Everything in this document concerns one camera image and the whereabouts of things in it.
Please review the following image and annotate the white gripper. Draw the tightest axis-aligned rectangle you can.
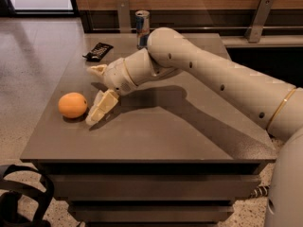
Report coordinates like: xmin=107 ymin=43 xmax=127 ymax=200
xmin=85 ymin=60 xmax=136 ymax=126

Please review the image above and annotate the orange fruit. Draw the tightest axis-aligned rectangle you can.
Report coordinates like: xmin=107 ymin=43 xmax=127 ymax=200
xmin=58 ymin=93 xmax=87 ymax=118

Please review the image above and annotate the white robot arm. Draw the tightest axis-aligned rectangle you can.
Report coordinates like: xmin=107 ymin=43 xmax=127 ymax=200
xmin=86 ymin=27 xmax=303 ymax=227

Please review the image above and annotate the black snack bar wrapper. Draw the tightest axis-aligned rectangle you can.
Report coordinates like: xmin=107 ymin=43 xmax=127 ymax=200
xmin=83 ymin=43 xmax=114 ymax=61

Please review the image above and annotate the blue silver drink can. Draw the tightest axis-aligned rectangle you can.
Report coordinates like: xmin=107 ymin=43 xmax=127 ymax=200
xmin=135 ymin=10 xmax=150 ymax=49

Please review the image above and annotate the grey drawer cabinet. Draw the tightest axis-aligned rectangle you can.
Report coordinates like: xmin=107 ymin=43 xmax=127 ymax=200
xmin=19 ymin=32 xmax=280 ymax=227

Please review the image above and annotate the glass door panel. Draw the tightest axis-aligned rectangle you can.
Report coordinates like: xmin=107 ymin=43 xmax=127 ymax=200
xmin=0 ymin=0 xmax=78 ymax=17

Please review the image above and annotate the left metal wall bracket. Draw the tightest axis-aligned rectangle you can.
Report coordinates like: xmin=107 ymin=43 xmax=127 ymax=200
xmin=116 ymin=0 xmax=132 ymax=33

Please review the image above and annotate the metal wall bracket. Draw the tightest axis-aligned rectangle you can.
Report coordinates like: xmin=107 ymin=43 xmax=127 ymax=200
xmin=116 ymin=0 xmax=132 ymax=33
xmin=244 ymin=0 xmax=275 ymax=44

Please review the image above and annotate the right metal wall bracket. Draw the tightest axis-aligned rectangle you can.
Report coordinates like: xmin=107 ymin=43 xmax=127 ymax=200
xmin=244 ymin=0 xmax=275 ymax=44

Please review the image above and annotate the black bag with straps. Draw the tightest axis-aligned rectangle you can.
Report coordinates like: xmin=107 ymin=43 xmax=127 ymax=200
xmin=0 ymin=164 xmax=55 ymax=227

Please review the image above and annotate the striped grey cable connector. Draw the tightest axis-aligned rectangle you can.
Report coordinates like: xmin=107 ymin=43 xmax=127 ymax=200
xmin=250 ymin=185 xmax=270 ymax=198

